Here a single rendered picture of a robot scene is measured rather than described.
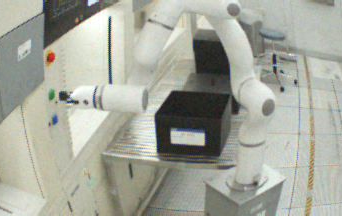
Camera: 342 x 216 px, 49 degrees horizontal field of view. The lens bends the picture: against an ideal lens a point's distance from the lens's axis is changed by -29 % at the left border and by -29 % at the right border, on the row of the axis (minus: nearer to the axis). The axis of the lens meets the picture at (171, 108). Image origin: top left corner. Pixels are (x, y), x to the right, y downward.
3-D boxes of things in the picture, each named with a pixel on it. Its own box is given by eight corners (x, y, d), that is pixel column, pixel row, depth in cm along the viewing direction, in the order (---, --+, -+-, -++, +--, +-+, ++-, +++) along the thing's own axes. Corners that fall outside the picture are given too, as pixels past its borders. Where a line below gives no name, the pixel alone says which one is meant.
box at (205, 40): (242, 83, 289) (239, 43, 279) (194, 80, 294) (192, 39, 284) (243, 67, 315) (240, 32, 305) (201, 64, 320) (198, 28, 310)
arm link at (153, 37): (159, 20, 165) (118, 100, 170) (145, 17, 149) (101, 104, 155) (182, 30, 163) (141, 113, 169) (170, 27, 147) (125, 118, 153)
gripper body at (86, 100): (96, 114, 157) (70, 112, 159) (106, 102, 166) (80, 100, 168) (94, 92, 154) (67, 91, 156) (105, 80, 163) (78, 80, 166)
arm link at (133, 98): (112, 83, 164) (102, 85, 155) (151, 84, 160) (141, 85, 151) (111, 109, 164) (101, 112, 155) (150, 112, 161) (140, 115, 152)
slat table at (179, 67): (223, 263, 233) (238, 164, 203) (127, 253, 248) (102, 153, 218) (257, 164, 348) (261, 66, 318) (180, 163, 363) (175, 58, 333)
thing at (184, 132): (155, 153, 218) (152, 115, 211) (173, 125, 242) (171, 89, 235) (220, 157, 211) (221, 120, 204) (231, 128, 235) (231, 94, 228)
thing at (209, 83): (238, 114, 249) (238, 90, 244) (179, 112, 255) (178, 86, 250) (242, 92, 275) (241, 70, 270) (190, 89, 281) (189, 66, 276)
